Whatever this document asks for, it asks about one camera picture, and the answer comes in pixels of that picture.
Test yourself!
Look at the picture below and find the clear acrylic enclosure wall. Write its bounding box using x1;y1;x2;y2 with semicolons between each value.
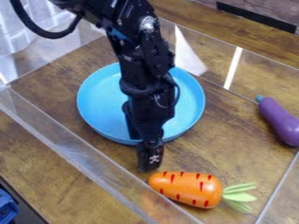
0;21;299;224

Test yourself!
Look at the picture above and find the black cable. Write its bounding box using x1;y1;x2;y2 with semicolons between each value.
8;0;84;40

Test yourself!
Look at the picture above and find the blue object at corner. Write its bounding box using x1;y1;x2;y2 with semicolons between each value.
0;189;19;224

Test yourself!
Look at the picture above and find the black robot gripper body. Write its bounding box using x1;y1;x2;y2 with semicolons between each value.
117;77;183;148

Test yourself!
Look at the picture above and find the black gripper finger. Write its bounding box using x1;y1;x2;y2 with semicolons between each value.
121;102;140;140
136;144;164;172

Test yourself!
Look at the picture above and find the blue round plate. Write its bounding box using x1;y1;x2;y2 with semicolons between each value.
77;63;205;145

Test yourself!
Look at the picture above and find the purple toy eggplant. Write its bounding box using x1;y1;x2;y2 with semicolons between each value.
256;95;299;147

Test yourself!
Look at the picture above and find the orange toy carrot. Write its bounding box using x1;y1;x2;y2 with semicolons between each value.
148;171;257;213

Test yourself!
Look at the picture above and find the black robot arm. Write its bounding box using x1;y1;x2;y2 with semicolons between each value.
49;0;180;172

